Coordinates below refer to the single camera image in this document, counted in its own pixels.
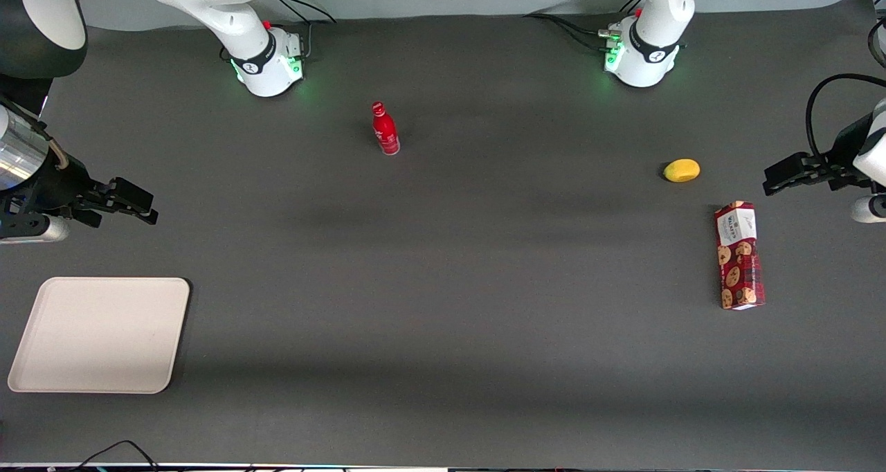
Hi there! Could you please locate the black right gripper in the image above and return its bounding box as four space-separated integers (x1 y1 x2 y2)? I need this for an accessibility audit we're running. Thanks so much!
28 148 159 228

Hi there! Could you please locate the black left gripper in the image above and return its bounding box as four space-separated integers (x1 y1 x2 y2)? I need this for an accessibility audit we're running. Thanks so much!
763 112 874 197

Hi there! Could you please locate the red coke bottle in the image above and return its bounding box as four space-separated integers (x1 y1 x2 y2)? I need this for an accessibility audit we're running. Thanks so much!
372 101 401 156

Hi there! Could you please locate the beige plastic tray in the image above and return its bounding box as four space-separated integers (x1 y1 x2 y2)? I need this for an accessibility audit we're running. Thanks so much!
8 277 191 394

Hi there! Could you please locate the red cookie box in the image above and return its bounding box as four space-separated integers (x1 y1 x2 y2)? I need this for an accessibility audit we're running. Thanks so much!
714 201 767 311

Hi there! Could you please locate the yellow lemon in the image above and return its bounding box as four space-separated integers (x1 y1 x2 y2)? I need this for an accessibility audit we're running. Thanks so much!
662 158 701 183

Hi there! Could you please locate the black looped wrist cable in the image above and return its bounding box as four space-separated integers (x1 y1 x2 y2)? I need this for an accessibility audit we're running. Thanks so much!
805 73 886 163

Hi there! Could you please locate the black cable at table corner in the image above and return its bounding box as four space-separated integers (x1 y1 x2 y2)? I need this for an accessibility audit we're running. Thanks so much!
867 0 886 70

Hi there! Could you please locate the thin black table edge cable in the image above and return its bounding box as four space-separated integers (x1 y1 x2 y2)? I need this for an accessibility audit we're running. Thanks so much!
69 440 161 472

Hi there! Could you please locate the black right arm base cable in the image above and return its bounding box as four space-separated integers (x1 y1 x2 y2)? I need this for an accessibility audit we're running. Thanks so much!
219 0 338 62

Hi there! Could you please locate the black arm base cable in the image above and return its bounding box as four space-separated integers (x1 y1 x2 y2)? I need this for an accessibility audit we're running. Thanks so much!
219 0 338 62
523 0 647 52

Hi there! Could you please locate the black left arm base cable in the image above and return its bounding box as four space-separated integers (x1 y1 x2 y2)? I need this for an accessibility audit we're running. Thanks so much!
523 0 647 52

